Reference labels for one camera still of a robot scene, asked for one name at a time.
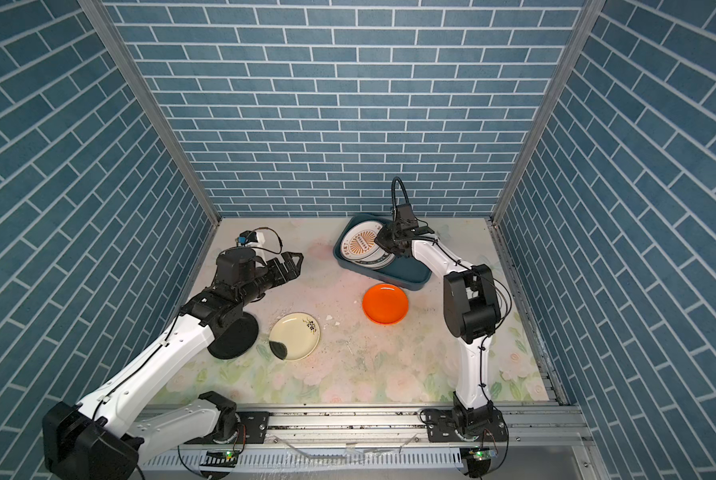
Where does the orange plastic plate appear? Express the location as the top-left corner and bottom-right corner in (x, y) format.
(362, 284), (409, 325)

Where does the white plate orange sunburst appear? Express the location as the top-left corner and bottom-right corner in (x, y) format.
(339, 220), (386, 262)

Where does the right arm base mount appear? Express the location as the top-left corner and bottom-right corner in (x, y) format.
(418, 406), (509, 443)

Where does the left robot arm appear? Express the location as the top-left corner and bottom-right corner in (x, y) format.
(42, 246), (304, 479)

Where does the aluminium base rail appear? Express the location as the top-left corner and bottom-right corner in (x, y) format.
(78, 403), (611, 480)

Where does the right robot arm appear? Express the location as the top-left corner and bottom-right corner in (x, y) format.
(377, 202), (508, 441)

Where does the black round plate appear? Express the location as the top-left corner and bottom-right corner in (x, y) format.
(208, 312), (259, 360)

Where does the green rim lettered plate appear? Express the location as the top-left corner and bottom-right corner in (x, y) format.
(351, 250), (395, 270)

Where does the cream plate black mark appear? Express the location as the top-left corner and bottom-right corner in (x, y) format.
(268, 312), (321, 361)

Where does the teal plastic bin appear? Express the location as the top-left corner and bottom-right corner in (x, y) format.
(333, 213), (431, 291)

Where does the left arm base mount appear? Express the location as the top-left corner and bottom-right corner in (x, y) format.
(187, 411), (271, 447)

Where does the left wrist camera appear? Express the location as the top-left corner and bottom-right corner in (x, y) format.
(236, 230), (265, 248)

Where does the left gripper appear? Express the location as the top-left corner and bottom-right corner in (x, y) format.
(236, 251), (304, 309)

